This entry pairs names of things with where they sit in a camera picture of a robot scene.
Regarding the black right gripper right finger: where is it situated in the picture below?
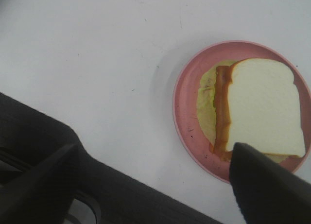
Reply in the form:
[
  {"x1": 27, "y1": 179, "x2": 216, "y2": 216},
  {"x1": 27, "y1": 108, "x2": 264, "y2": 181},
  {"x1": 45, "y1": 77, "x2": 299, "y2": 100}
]
[{"x1": 229, "y1": 143, "x2": 311, "y2": 224}]

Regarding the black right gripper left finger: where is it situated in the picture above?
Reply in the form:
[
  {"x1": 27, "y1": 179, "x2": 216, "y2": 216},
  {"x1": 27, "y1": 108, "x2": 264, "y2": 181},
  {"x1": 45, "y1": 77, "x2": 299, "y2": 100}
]
[{"x1": 0, "y1": 145, "x2": 79, "y2": 224}]

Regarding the white bread sandwich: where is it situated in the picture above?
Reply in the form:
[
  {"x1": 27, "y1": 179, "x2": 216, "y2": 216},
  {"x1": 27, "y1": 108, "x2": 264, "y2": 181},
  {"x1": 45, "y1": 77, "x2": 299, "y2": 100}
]
[{"x1": 196, "y1": 58, "x2": 306, "y2": 162}]

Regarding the pink round plate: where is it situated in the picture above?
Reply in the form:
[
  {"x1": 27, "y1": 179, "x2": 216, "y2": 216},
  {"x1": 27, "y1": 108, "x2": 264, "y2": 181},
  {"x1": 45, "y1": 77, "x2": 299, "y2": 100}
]
[{"x1": 173, "y1": 40, "x2": 311, "y2": 184}]

